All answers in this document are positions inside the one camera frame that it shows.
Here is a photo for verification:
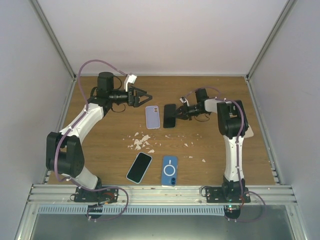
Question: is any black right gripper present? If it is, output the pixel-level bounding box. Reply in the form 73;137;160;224
171;103;205;120

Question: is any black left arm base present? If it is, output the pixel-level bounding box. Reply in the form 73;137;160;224
70;188;119;204

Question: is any white slotted cable duct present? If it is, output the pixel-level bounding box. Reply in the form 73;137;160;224
38;204;225;216

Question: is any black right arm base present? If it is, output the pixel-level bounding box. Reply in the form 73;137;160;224
204;186;251;204

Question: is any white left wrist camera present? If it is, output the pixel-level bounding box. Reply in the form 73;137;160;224
123;73;137;92

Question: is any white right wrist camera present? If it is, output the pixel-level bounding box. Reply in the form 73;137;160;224
179;96;189;106

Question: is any dark green smartphone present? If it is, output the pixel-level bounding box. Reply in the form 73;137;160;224
163;104;176;129

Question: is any white phone stand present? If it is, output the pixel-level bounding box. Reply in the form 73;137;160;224
244;125;254;138

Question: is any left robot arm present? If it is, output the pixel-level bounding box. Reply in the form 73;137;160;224
45;72;153;202

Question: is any phone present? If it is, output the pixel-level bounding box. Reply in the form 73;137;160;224
126;152;153;184

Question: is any lavender phone case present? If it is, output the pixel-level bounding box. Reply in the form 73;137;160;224
145;105;161;130

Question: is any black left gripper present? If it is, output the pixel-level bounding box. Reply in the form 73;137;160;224
109;85;152;108

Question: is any white debris pile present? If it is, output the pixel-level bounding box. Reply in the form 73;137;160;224
126;131;158;153

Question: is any aluminium front rail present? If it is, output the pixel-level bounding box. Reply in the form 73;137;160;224
27;184;297;205

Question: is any blue magsafe phone case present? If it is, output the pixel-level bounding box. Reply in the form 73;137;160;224
161;155;178;187

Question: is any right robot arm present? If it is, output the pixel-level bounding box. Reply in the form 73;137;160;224
174;87;249;203

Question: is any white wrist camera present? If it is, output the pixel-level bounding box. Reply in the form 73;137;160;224
123;73;137;92
179;96;189;106

